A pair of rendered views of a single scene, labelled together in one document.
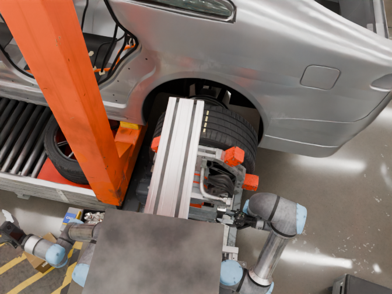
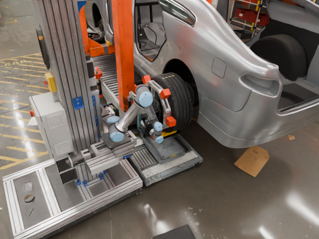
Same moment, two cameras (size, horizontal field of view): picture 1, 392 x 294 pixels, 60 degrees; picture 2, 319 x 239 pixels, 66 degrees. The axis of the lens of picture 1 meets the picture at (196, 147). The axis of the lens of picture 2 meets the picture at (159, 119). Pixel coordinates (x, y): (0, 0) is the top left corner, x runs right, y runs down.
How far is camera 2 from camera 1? 190 cm
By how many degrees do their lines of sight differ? 39
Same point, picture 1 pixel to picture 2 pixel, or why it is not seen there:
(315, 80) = (217, 69)
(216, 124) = (171, 80)
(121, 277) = not seen: outside the picture
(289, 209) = (143, 89)
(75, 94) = (117, 21)
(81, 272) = not seen: hidden behind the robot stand
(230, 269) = (114, 118)
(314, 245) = (199, 220)
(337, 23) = (232, 38)
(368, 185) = (276, 230)
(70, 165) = not seen: hidden behind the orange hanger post
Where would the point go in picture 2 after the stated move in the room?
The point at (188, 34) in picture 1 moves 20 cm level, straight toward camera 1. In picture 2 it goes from (178, 31) to (164, 35)
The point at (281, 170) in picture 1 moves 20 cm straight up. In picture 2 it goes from (224, 177) to (227, 166)
